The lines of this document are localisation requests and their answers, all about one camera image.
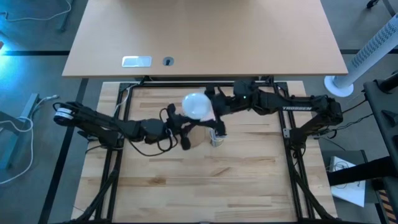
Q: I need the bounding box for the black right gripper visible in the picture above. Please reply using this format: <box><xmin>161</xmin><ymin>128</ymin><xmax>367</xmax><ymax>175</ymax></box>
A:
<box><xmin>204</xmin><ymin>83</ymin><xmax>239</xmax><ymax>138</ymax></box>

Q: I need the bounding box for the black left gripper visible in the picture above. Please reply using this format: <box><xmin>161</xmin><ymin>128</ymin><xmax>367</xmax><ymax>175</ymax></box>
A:
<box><xmin>164</xmin><ymin>103</ymin><xmax>193</xmax><ymax>151</ymax></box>

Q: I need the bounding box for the white lightbulb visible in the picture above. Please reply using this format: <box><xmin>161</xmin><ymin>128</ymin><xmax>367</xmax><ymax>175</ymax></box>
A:
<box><xmin>181</xmin><ymin>92</ymin><xmax>213</xmax><ymax>121</ymax></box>

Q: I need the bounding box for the pink sticky note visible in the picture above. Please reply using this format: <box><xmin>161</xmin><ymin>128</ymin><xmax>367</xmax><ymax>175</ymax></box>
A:
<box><xmin>201</xmin><ymin>110</ymin><xmax>217</xmax><ymax>123</ymax></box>

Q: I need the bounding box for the light wooden desk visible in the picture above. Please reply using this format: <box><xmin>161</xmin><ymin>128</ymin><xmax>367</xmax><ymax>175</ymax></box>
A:
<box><xmin>62</xmin><ymin>0</ymin><xmax>349</xmax><ymax>78</ymax></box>

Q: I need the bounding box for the grey metal desk leg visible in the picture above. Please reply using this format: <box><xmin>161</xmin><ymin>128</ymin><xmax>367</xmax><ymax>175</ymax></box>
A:
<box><xmin>0</xmin><ymin>92</ymin><xmax>42</xmax><ymax>170</ymax></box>

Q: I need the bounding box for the white paper sheet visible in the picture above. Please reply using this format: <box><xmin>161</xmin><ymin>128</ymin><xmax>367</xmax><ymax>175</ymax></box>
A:
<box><xmin>329</xmin><ymin>155</ymin><xmax>367</xmax><ymax>208</ymax></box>

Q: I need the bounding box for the white tower fan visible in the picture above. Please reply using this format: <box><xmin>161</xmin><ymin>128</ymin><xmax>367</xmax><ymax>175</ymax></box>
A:
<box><xmin>323</xmin><ymin>13</ymin><xmax>398</xmax><ymax>98</ymax></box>

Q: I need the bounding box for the black equipment stand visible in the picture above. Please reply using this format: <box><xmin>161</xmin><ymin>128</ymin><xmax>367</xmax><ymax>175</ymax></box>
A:
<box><xmin>326</xmin><ymin>70</ymin><xmax>398</xmax><ymax>224</ymax></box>

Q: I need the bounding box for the yellow black hazard tape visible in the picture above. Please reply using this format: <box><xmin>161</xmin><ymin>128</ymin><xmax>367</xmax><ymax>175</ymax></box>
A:
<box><xmin>377</xmin><ymin>189</ymin><xmax>392</xmax><ymax>216</ymax></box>

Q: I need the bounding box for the white wire mesh cup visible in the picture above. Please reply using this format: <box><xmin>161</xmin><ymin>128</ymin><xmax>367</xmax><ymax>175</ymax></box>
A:
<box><xmin>209</xmin><ymin>126</ymin><xmax>226</xmax><ymax>148</ymax></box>

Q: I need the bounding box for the black aluminium table frame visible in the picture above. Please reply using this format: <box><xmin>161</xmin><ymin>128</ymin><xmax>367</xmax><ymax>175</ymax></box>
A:
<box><xmin>73</xmin><ymin>77</ymin><xmax>338</xmax><ymax>224</ymax></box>

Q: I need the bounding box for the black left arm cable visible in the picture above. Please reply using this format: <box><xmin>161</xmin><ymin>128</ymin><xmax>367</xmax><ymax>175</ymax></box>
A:
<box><xmin>128</xmin><ymin>106</ymin><xmax>180</xmax><ymax>157</ymax></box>

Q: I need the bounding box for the thin white table cable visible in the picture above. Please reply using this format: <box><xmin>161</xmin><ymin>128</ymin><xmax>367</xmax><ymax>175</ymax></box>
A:
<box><xmin>106</xmin><ymin>84</ymin><xmax>133</xmax><ymax>126</ymax></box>

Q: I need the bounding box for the silver desk cable plate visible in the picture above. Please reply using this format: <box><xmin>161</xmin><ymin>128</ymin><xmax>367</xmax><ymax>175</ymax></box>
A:
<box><xmin>121</xmin><ymin>55</ymin><xmax>153</xmax><ymax>68</ymax></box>

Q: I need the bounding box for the black right base cable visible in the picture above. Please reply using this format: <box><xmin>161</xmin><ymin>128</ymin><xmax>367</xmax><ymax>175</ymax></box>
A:
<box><xmin>317</xmin><ymin>98</ymin><xmax>374</xmax><ymax>140</ymax></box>

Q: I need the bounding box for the white floor cable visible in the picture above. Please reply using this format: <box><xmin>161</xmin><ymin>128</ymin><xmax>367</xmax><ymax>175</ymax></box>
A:
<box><xmin>0</xmin><ymin>0</ymin><xmax>73</xmax><ymax>24</ymax></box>
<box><xmin>0</xmin><ymin>93</ymin><xmax>60</xmax><ymax>185</ymax></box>

